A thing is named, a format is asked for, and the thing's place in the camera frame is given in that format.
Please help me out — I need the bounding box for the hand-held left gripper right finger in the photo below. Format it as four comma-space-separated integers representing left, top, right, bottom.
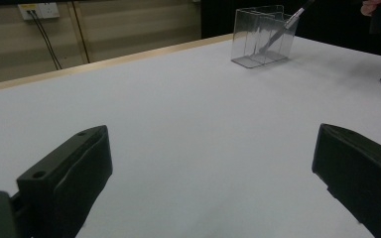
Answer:
312, 123, 381, 238

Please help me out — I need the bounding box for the white table cover sheet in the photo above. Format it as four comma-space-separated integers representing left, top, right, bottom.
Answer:
0, 34, 381, 238

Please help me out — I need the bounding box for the wooden table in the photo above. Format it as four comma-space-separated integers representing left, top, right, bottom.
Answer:
0, 33, 236, 95

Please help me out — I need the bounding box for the black wall cable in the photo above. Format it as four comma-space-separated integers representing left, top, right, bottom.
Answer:
28, 9, 60, 71
32, 9, 64, 70

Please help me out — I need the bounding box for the black makeup brush silver ferrule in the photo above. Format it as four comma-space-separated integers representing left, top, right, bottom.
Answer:
259, 0, 316, 55

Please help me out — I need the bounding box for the clear acrylic organizer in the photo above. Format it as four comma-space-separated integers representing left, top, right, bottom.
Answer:
230, 4, 301, 69

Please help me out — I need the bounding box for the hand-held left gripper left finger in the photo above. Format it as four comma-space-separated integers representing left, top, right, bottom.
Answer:
16, 124, 113, 238

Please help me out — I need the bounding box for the white wall socket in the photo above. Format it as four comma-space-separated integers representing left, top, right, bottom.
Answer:
17, 2, 61, 21

